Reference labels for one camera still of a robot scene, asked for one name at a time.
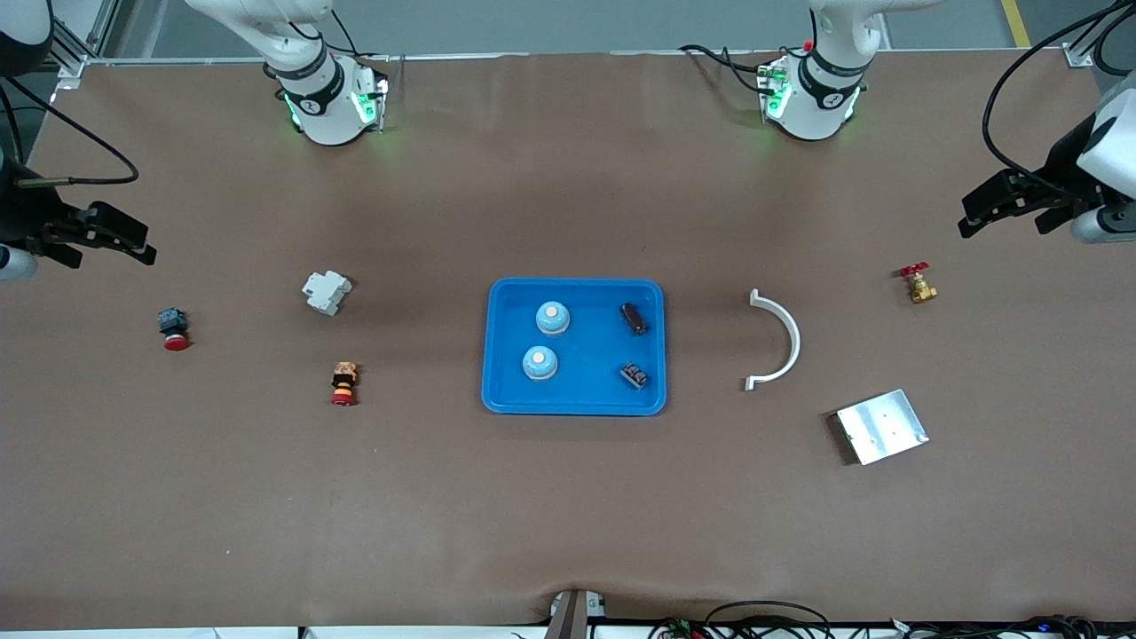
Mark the aluminium frame post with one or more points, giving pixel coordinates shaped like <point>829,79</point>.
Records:
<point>71,58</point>
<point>1078,55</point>

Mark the white circuit breaker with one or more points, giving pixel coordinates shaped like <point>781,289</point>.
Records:
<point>327,293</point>

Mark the blue plastic tray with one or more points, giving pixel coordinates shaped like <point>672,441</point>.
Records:
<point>586,395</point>

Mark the blue service bell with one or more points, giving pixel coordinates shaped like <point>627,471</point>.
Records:
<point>540,364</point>
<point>552,319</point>

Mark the silver metal plate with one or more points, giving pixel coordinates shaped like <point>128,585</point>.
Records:
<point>883,428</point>

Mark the brown table mat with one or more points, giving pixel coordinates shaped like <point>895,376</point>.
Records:
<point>568,515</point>

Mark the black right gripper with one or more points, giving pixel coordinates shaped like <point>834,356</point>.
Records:
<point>25,211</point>

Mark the white curved plastic bracket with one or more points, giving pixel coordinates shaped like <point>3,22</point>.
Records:
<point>796,342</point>

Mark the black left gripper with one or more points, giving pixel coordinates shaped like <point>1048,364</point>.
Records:
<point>1061,166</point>

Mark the dark brown capacitor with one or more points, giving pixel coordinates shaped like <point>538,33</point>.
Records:
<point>634,319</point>

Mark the red pushbutton blue-black base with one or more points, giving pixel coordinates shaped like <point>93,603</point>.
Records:
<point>172,321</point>

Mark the capacitor with grey stripe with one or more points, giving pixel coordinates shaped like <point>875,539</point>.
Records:
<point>634,376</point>

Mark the grey metal edge bracket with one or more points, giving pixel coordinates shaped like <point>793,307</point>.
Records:
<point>568,617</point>

